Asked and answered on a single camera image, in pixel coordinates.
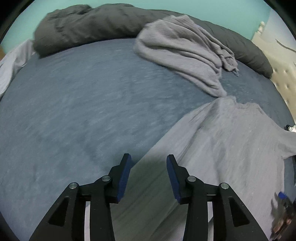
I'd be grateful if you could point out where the blue bed sheet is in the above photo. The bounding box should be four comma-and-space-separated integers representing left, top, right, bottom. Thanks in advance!
1, 39, 292, 240

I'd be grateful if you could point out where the person's right hand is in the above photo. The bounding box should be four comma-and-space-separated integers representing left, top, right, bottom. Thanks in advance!
270, 210, 296, 241

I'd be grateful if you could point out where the dark grey rolled duvet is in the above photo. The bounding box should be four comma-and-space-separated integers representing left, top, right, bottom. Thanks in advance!
33, 4, 273, 78

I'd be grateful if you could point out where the beige tufted headboard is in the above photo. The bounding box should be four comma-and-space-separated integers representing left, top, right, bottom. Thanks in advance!
252, 21, 295, 118

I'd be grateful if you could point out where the light grey knit sweater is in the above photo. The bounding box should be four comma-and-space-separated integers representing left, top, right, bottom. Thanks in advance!
98, 96, 295, 240

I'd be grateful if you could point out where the white garment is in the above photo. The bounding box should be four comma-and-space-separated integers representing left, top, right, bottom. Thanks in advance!
286, 125, 296, 133

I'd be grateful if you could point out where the crumpled grey garment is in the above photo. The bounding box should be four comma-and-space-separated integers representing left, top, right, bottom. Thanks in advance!
134, 15, 238, 97

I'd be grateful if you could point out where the light grey cloth at bedside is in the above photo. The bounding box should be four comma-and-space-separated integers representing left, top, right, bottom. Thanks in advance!
0, 39, 36, 97

